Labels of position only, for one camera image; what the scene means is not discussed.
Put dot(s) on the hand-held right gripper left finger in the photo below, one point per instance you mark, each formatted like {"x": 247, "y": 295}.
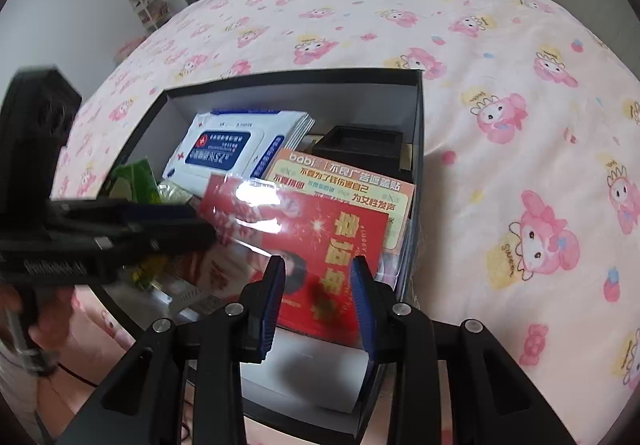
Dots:
{"x": 272, "y": 305}

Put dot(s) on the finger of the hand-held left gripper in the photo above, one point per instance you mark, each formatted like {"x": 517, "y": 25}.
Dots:
{"x": 170, "y": 237}
{"x": 125, "y": 211}

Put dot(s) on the orange sticker card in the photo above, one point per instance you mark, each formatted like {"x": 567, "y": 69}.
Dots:
{"x": 350, "y": 180}

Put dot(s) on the green packet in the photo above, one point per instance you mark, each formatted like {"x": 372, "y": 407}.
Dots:
{"x": 135, "y": 180}

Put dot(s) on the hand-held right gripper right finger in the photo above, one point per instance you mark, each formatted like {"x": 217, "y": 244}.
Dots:
{"x": 362, "y": 310}

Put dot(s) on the white wet wipes pack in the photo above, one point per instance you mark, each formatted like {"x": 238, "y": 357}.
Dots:
{"x": 225, "y": 145}

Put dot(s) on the pink printed blanket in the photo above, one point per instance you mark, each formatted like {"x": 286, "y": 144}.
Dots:
{"x": 500, "y": 75}

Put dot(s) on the person's left hand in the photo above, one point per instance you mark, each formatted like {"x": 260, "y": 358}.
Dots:
{"x": 52, "y": 315}

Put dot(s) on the red packet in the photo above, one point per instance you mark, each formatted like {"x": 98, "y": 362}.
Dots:
{"x": 325, "y": 235}

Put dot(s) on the small black box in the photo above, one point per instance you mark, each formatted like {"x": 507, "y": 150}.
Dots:
{"x": 360, "y": 145}

